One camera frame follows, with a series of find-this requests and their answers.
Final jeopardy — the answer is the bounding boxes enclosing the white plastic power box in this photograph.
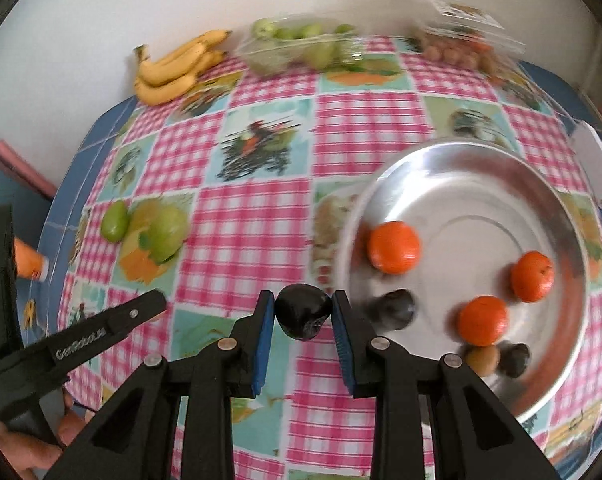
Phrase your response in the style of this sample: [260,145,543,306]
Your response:
[571,121,602,210]

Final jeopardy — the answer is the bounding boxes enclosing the large green guava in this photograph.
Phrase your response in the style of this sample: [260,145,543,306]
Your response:
[148,206,190,263]

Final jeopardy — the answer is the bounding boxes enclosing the pink roll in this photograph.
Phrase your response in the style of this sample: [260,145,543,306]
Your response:
[0,141,57,197]

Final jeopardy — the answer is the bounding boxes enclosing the round steel plate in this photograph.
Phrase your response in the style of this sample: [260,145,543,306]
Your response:
[333,136,592,423]

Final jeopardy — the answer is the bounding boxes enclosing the person's left hand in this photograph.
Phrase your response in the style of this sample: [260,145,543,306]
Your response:
[0,392,97,480]

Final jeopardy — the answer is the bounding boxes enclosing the small green guava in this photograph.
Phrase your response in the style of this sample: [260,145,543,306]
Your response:
[100,201,130,242]

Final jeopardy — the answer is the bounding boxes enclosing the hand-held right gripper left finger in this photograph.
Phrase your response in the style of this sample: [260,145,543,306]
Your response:
[44,290,274,480]

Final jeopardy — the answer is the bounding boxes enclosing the small orange mandarin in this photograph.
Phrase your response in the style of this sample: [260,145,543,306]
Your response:
[367,221,423,276]

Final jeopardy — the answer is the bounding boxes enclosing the yellow banana bunch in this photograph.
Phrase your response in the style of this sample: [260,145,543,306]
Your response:
[134,29,232,106]

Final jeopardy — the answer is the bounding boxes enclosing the clear lidded plastic box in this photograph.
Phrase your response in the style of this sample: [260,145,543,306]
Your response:
[393,0,529,76]

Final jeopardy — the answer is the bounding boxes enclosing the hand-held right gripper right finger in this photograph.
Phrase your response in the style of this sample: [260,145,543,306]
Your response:
[331,290,562,480]

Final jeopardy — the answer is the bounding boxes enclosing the pile of green jujubes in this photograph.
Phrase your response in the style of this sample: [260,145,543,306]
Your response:
[251,18,357,71]

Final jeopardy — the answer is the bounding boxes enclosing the dark purple plum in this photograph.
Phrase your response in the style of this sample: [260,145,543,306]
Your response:
[274,284,332,339]
[368,288,416,332]
[498,342,532,378]

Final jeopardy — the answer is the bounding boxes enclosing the orange tube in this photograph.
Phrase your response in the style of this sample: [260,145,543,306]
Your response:
[12,237,50,281]

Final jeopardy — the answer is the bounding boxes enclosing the pink checked printed tablecloth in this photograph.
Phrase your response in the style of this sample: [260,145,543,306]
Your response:
[64,35,602,480]

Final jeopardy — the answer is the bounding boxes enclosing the bag of green fruit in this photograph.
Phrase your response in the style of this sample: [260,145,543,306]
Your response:
[236,16,367,77]

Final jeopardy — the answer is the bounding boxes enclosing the pile of brown longans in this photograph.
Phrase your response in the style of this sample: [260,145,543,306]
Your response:
[421,35,502,73]

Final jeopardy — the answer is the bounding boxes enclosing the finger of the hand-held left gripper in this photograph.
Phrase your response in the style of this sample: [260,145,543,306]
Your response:
[41,289,168,383]

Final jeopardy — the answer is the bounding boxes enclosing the large orange mandarin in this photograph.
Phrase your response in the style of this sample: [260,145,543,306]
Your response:
[510,251,555,304]

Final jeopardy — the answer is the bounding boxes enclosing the brown kiwi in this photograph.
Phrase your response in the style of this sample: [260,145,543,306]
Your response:
[463,344,502,377]

